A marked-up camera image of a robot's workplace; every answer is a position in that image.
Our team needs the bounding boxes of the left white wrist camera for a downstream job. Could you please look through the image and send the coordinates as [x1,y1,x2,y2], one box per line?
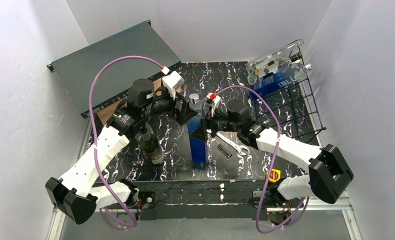
[161,66,184,100]

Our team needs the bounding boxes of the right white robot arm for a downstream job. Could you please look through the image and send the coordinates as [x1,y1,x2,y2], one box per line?
[189,102,354,205]

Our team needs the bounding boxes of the grey metal electronics box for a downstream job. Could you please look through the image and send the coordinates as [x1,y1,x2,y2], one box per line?
[47,21,181,119]

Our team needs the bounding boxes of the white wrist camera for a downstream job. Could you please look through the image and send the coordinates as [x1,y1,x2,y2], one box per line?
[161,66,184,100]
[205,92,221,117]

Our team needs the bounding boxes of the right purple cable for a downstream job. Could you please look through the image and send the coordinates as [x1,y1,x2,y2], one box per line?
[215,85,310,234]

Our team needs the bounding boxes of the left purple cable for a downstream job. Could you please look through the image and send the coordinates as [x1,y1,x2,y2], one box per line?
[88,55,170,231]

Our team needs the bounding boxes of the clear square labelled bottle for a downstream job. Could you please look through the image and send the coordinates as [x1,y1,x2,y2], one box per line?
[246,51,303,85]

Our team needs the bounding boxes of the blue square bottle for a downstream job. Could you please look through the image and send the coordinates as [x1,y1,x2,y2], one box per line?
[188,93,206,166]
[247,62,309,98]

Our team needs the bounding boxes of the black wire wine rack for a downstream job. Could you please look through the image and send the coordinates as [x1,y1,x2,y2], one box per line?
[249,58,326,145]

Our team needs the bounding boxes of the brown wooden board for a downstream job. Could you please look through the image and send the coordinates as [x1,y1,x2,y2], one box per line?
[97,80,180,124]

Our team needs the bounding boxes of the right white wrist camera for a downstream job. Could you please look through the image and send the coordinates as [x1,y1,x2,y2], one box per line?
[205,92,221,117]

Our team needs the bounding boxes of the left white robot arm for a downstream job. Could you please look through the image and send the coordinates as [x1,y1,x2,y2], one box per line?
[45,76,197,225]

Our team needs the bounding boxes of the yellow tape measure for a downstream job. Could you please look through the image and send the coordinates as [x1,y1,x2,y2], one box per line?
[265,168,282,184]

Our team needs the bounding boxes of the clear round glass bottle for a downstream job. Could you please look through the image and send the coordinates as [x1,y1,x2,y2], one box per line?
[246,38,304,78]

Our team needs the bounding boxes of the dark green wine bottle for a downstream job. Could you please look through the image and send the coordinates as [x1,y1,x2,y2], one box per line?
[138,127,165,166]

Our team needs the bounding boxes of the silver combination wrench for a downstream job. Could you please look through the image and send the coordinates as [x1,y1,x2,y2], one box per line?
[216,132,250,156]

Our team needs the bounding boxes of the purple cable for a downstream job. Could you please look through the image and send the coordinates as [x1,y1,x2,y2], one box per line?
[88,55,170,231]
[215,85,310,234]

